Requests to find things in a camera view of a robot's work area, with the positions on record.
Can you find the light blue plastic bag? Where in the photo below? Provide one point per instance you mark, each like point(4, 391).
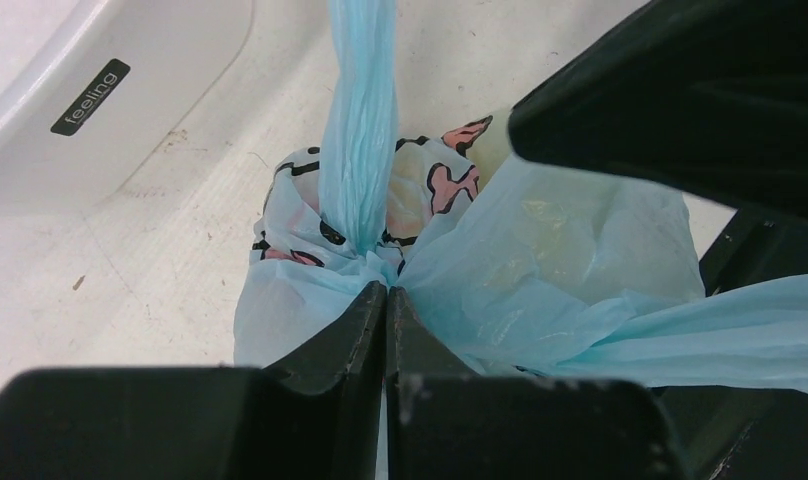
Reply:
point(515, 267)

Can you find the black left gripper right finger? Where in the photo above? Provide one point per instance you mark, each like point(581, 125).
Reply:
point(445, 421)

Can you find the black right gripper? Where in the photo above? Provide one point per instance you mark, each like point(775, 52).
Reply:
point(745, 433)

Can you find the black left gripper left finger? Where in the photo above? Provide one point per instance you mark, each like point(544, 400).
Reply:
point(310, 415)

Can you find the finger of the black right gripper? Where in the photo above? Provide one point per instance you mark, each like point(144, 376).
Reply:
point(709, 97)

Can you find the white plastic basket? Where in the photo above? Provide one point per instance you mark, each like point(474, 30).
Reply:
point(88, 89)

